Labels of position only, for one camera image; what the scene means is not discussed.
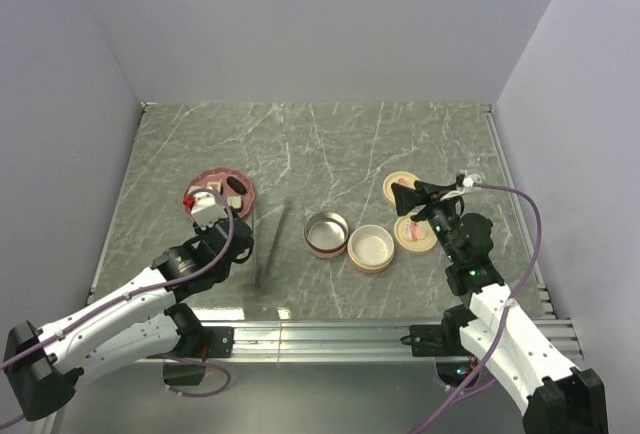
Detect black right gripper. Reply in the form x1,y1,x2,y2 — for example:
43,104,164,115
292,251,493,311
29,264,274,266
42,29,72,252
390,180,461,263

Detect pale sushi roll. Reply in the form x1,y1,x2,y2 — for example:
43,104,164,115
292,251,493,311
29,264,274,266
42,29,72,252
226,195,243,211

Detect metal serving tongs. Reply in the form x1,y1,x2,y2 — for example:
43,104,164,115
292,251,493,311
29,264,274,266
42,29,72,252
252,197,291,292

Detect pink dotted plate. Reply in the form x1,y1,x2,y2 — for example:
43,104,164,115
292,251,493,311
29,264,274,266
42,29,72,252
183,167,256,219

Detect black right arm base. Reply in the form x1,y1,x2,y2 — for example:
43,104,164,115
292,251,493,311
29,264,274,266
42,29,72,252
400,305,478,388

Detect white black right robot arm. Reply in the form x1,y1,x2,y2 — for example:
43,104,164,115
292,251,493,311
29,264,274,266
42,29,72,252
391,174,608,433

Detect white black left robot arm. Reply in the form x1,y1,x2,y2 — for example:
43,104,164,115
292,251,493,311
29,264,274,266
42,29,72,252
1,219,254,422

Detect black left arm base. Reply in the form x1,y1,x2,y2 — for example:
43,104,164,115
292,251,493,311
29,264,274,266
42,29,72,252
153,304,234,398

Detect beige lunch box tier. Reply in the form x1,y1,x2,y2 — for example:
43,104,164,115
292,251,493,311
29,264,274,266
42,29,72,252
347,225,395,274

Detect metal lunch box tier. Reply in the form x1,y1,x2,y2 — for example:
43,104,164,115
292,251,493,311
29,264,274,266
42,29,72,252
304,212,350,259

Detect black spiky sea cucumber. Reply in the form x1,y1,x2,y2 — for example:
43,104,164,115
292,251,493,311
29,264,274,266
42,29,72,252
226,176,248,195

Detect orange centre sushi roll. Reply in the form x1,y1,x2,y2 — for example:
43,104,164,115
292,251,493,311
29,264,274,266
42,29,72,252
206,181,223,193

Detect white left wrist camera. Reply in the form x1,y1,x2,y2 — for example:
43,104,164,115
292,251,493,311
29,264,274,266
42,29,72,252
183,192,227,228

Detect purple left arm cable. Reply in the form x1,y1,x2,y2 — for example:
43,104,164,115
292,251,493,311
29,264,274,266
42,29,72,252
0,191,236,428

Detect aluminium front rail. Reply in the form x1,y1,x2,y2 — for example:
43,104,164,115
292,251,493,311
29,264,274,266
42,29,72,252
39,317,584,434

